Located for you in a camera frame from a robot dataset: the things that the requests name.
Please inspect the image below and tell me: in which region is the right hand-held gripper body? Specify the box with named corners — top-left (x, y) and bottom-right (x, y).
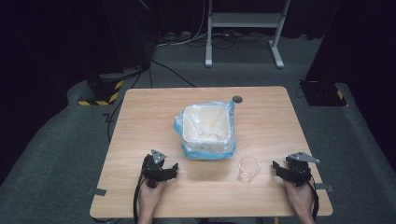
top-left (284, 151), bottom-right (321, 188)

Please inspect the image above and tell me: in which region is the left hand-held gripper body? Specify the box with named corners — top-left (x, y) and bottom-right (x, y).
top-left (141, 148), bottom-right (169, 189)

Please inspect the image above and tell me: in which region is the clear plastic cup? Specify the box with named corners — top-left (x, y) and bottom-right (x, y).
top-left (237, 156), bottom-right (262, 183)

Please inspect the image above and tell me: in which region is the white bin with blue bag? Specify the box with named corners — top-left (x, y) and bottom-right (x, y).
top-left (173, 100), bottom-right (237, 161)

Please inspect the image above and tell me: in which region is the person's right hand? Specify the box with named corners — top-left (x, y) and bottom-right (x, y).
top-left (284, 181), bottom-right (316, 216)

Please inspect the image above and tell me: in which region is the person's left hand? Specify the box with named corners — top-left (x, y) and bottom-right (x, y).
top-left (137, 182), bottom-right (166, 216)

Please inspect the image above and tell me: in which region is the grey tape strip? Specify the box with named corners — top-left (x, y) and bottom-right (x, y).
top-left (315, 183), bottom-right (335, 193)

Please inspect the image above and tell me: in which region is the black base with yellow mark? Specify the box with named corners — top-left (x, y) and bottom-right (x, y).
top-left (298, 79), bottom-right (348, 107)

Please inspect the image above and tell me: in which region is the black base with striped edge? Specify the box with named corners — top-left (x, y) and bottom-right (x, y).
top-left (77, 72), bottom-right (125, 107)

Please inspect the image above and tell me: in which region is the white metal stand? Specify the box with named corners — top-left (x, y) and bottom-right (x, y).
top-left (204, 0), bottom-right (292, 70)

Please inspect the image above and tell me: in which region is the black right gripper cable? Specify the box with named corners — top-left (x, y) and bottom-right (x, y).
top-left (305, 179), bottom-right (320, 222)

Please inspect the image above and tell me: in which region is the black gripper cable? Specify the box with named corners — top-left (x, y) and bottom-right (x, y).
top-left (305, 179), bottom-right (320, 222)
top-left (133, 175), bottom-right (148, 224)

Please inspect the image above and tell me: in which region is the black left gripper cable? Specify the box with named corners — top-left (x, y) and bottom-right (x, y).
top-left (133, 175), bottom-right (148, 224)

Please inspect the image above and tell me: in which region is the black floor cable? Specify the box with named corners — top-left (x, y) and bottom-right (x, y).
top-left (150, 58), bottom-right (198, 89)
top-left (102, 68), bottom-right (145, 145)

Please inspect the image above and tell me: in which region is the white floor cable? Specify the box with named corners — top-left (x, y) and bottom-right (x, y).
top-left (154, 0), bottom-right (209, 49)

